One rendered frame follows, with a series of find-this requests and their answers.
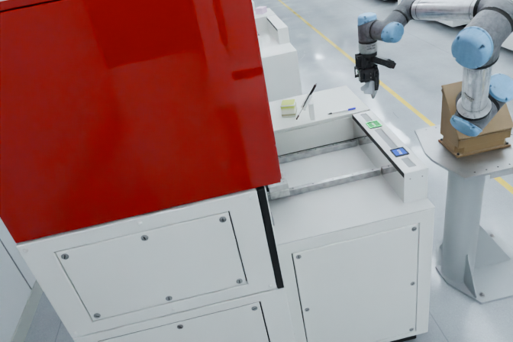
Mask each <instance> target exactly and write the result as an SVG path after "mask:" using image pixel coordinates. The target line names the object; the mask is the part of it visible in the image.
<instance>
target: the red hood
mask: <svg viewBox="0 0 513 342"><path fill-rule="evenodd" d="M281 178H282V177H281V172H280V167H279V158H278V153H277V149H276V140H275V135H274V130H273V122H272V118H271V113H270V108H269V99H268V95H267V90H266V81H265V76H264V71H263V63H262V58H261V53H260V45H259V41H258V36H257V27H256V22H255V17H254V13H253V4H252V0H0V218H1V220H2V221H3V223H4V224H5V226H6V228H7V229H8V231H9V233H10V235H11V236H12V237H13V239H14V241H15V243H20V242H24V241H27V240H33V239H37V238H40V237H46V236H50V235H54V234H59V233H63V232H67V231H72V230H76V229H80V228H83V227H89V226H92V225H97V224H102V223H106V222H109V221H115V220H119V219H122V218H129V217H132V216H135V215H142V214H145V213H149V212H152V211H159V210H162V209H165V208H171V207H175V206H178V205H184V204H188V203H192V202H197V201H201V200H205V199H208V198H214V197H218V196H221V195H227V194H231V193H235V192H240V191H244V190H248V189H254V188H257V187H260V186H267V185H271V184H275V183H278V182H281Z"/></svg>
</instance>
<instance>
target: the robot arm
mask: <svg viewBox="0 0 513 342"><path fill-rule="evenodd" d="M410 20H429V21H469V23H468V25H467V26H465V28H464V29H462V30H461V31H460V32H459V33H458V35H457V36H456V38H455V39H454V40H453V43H452V45H451V53H452V55H453V57H455V58H456V59H455V60H456V61H457V62H458V63H459V64H460V65H461V66H463V81H462V91H461V92H460V93H459V94H458V96H457V98H456V107H457V111H456V113H455V114H454V115H452V118H451V119H450V123H451V124H452V125H453V127H454V128H456V129H457V130H458V131H459V132H461V133H462V134H465V135H467V136H471V137H475V136H477V135H479V133H480V132H482V130H483V129H484V128H485V126H486V125H487V124H488V123H489V122H490V121H491V120H492V119H493V117H494V116H495V115H496V114H497V112H498V111H499V110H500V109H501V107H502V106H503V105H504V104H505V103H506V102H510V101H511V100H512V99H513V79H512V78H510V77H509V76H507V75H505V74H502V73H496V74H493V75H491V74H492V66H493V65H495V64H496V62H497V61H498V58H499V54H500V48H501V45H502V44H503V42H504V41H505V40H506V39H507V38H508V36H509V35H510V34H511V33H512V32H513V1H512V0H402V1H401V2H400V4H399V5H398V6H397V7H396V8H395V9H394V10H393V11H392V12H391V13H390V14H389V15H388V16H387V18H386V19H385V20H384V21H380V20H377V17H376V13H373V12H367V13H363V14H361V15H359V16H358V18H357V27H358V45H359V52H360V53H356V54H355V63H356V65H355V67H354V74H355V78H356V77H359V81H360V83H362V82H364V83H365V84H364V85H363V86H361V88H360V89H361V91H363V92H364V94H371V96H372V98H375V96H376V93H377V92H378V89H379V69H378V67H377V66H378V65H377V64H379V65H382V66H386V67H387V68H390V69H394V68H395V65H396V63H395V61H394V60H391V59H386V58H382V57H380V56H377V50H378V48H377V41H378V40H380V41H384V42H386V43H397V42H399V41H400V40H401V39H402V35H403V34H404V26H405V25H406V24H407V23H408V22H409V21H410ZM356 69H357V73H358V74H356Z"/></svg>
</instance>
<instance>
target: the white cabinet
mask: <svg viewBox="0 0 513 342"><path fill-rule="evenodd" d="M433 234H434V208H432V209H428V210H425V211H420V212H415V213H412V214H409V215H403V216H399V217H396V218H390V219H387V220H384V221H377V222H374V223H371V224H365V225H361V226H358V227H352V228H349V229H345V230H342V231H336V232H333V233H329V234H323V235H320V236H317V237H311V238H307V239H304V240H298V241H295V242H291V243H287V244H282V245H279V246H277V248H278V253H279V260H280V264H281V268H282V275H283V279H284V284H285V286H286V296H287V300H288V304H289V311H290V315H291V319H292V327H293V331H294V333H295V340H296V342H403V341H407V340H412V339H415V338H416V335H417V334H423V333H426V332H428V317H429V303H430V289H431V262H432V248H433Z"/></svg>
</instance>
